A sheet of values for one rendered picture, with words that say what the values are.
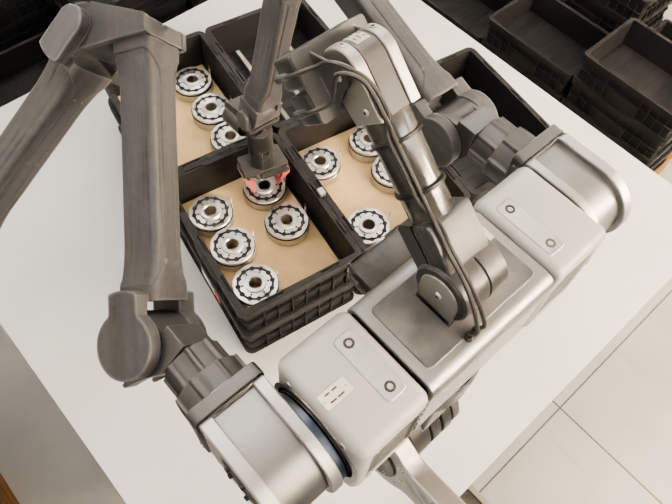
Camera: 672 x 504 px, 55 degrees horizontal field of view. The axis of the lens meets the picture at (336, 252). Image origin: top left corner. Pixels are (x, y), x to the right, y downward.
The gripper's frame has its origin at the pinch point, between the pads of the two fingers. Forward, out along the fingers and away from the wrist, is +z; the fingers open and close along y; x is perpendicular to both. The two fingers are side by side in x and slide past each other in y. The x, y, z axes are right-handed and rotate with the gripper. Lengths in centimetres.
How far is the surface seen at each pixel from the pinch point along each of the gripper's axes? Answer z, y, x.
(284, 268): 4.9, 4.5, 20.5
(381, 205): 4.8, -24.2, 14.6
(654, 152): 47, -139, 10
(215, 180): 0.6, 10.1, -7.0
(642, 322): 90, -121, 51
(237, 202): 4.0, 7.2, -1.0
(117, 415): 18, 50, 31
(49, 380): 18, 62, 17
